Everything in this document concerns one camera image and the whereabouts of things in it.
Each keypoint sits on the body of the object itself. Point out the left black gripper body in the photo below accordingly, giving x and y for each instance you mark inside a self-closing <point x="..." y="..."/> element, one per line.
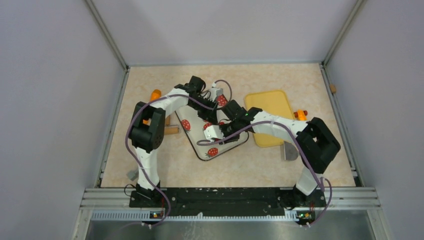
<point x="203" y="111"/>

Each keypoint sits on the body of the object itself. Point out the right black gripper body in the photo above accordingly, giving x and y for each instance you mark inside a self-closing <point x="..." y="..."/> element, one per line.
<point x="229" y="129"/>

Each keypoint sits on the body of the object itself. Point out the strawberry print white tray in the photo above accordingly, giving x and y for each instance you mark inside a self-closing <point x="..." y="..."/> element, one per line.
<point x="194" y="127"/>

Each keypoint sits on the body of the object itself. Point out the wooden double-ended rolling pin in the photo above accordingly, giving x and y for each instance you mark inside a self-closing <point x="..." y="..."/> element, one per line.
<point x="170" y="129"/>

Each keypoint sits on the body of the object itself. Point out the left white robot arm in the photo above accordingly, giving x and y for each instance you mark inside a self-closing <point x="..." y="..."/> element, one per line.
<point x="147" y="129"/>

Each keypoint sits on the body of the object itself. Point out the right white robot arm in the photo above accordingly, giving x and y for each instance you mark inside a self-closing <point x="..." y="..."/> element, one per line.
<point x="316" y="144"/>

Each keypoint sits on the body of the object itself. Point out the orange toy carrot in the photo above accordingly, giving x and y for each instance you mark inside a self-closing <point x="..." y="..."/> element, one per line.
<point x="153" y="99"/>

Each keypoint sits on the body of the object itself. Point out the yellow plastic tray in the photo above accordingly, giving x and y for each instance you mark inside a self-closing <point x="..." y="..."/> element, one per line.
<point x="274" y="102"/>

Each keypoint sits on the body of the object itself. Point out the orange toy car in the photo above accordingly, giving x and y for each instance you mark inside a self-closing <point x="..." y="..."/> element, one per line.
<point x="301" y="115"/>

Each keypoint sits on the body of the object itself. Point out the grey plastic bolt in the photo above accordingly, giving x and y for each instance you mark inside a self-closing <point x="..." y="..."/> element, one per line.
<point x="133" y="174"/>

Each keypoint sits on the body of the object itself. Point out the small wooden peg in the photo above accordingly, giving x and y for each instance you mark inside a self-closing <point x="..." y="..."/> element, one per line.
<point x="332" y="88"/>

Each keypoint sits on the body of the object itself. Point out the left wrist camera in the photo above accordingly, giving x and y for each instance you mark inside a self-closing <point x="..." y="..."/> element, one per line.
<point x="215" y="92"/>

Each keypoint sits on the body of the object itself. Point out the metal spatula wooden handle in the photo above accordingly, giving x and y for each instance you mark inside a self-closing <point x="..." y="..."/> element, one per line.
<point x="289" y="152"/>

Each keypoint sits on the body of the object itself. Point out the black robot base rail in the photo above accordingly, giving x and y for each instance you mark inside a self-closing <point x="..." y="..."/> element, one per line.
<point x="226" y="201"/>

